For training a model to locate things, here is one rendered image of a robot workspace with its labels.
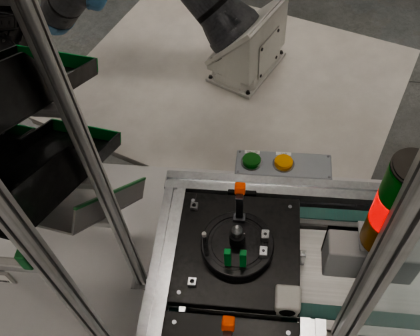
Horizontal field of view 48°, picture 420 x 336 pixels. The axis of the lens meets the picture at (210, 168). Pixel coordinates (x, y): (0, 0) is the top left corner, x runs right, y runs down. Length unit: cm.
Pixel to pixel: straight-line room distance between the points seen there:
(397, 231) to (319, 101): 84
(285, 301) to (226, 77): 68
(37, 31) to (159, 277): 56
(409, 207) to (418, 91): 224
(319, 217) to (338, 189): 8
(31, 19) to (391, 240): 43
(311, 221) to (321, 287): 14
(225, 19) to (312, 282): 67
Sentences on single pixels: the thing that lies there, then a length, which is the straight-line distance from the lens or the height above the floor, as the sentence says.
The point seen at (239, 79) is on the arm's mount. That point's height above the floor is 92.
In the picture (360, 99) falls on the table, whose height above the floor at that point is 86.
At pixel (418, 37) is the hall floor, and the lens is 304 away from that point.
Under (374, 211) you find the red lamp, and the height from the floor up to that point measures 134.
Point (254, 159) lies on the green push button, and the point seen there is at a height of 97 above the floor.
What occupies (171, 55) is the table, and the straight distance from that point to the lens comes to 147.
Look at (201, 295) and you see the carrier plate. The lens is 90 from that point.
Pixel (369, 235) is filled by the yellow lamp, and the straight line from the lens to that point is 60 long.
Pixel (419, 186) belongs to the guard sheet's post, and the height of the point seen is 145.
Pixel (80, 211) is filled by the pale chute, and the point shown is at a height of 120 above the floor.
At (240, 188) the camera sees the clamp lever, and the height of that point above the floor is 107.
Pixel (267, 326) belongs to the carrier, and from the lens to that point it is 88.
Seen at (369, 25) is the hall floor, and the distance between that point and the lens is 305.
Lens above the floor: 180
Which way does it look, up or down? 54 degrees down
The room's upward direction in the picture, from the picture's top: 5 degrees counter-clockwise
